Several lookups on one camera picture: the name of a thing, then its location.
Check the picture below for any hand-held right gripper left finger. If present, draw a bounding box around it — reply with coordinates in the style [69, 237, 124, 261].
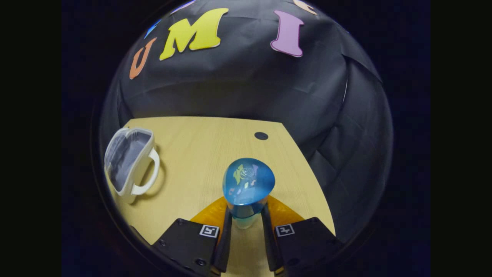
[152, 196, 233, 277]

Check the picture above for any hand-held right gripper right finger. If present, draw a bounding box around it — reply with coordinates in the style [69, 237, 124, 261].
[261, 194, 344, 277]

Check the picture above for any blue capped clear bottle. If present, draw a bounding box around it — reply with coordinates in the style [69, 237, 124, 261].
[222, 158, 276, 230]

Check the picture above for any white suitcase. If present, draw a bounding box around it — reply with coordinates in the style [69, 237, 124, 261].
[104, 127, 160, 204]

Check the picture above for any black backdrop cloth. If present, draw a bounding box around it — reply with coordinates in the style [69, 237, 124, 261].
[98, 0, 394, 247]

